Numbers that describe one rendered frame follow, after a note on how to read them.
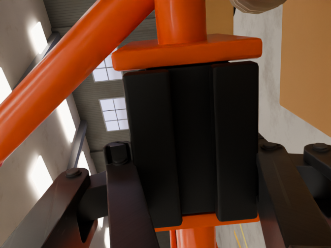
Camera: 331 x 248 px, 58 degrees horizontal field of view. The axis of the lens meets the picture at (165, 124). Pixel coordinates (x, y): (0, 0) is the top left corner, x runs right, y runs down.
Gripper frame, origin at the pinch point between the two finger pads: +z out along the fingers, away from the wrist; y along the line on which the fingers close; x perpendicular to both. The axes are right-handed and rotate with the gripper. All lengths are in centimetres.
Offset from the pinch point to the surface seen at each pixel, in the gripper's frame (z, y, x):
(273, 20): 275, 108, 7
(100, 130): 986, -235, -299
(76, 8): 845, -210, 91
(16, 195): 483, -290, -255
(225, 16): 175, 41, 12
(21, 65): 624, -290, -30
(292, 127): 229, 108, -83
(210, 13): 175, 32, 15
